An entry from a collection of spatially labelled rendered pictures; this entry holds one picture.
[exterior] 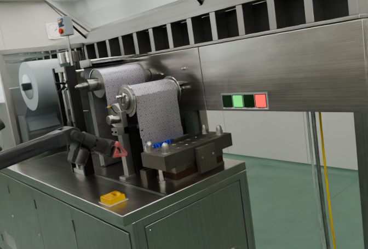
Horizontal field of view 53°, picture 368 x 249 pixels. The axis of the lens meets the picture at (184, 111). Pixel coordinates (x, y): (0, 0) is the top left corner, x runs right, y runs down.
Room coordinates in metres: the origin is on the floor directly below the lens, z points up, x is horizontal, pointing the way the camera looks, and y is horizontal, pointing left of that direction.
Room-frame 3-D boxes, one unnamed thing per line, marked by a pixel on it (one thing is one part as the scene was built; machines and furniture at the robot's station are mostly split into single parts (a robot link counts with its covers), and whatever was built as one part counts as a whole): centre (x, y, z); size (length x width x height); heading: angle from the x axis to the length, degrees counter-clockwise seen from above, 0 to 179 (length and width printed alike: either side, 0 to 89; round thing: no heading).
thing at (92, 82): (1.82, 0.42, 1.33); 0.06 x 0.06 x 0.06; 40
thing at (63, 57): (2.26, 0.63, 1.50); 0.14 x 0.14 x 0.06
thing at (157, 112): (1.67, 0.11, 1.17); 0.23 x 0.01 x 0.18; 130
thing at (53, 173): (2.38, 0.82, 0.88); 2.52 x 0.66 x 0.04; 40
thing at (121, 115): (1.64, 0.30, 1.05); 0.06 x 0.05 x 0.31; 130
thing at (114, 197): (1.37, 0.32, 0.91); 0.07 x 0.07 x 0.02; 40
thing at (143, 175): (1.68, 0.11, 0.92); 0.28 x 0.04 x 0.04; 130
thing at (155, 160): (1.61, 0.00, 1.00); 0.40 x 0.16 x 0.06; 130
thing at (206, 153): (1.55, -0.07, 0.96); 0.10 x 0.03 x 0.11; 130
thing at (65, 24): (2.08, 0.58, 1.66); 0.07 x 0.07 x 0.10; 47
